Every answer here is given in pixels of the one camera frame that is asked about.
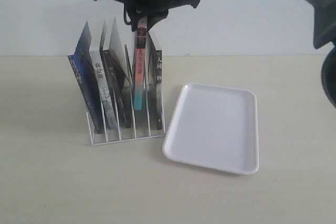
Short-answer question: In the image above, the red and teal book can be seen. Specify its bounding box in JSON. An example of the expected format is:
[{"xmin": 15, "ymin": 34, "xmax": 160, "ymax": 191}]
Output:
[{"xmin": 133, "ymin": 16, "xmax": 148, "ymax": 111}]

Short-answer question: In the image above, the dark blue book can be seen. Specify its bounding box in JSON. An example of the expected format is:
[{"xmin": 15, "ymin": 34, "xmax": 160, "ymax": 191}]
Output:
[{"xmin": 67, "ymin": 22, "xmax": 104, "ymax": 134}]

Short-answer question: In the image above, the white wire book rack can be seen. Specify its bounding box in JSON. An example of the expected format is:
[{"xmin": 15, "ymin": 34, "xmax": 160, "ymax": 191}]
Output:
[{"xmin": 90, "ymin": 52, "xmax": 166, "ymax": 146}]

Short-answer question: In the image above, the grey marbled book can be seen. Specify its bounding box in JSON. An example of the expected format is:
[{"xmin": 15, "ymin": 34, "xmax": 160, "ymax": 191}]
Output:
[{"xmin": 89, "ymin": 19, "xmax": 118, "ymax": 131}]

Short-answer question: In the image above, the white plastic tray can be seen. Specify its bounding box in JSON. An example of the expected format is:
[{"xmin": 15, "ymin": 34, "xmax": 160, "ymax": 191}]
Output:
[{"xmin": 162, "ymin": 83, "xmax": 260, "ymax": 175}]

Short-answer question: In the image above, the black and white book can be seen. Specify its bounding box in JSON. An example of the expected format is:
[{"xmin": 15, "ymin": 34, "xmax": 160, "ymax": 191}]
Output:
[{"xmin": 146, "ymin": 31, "xmax": 163, "ymax": 130}]

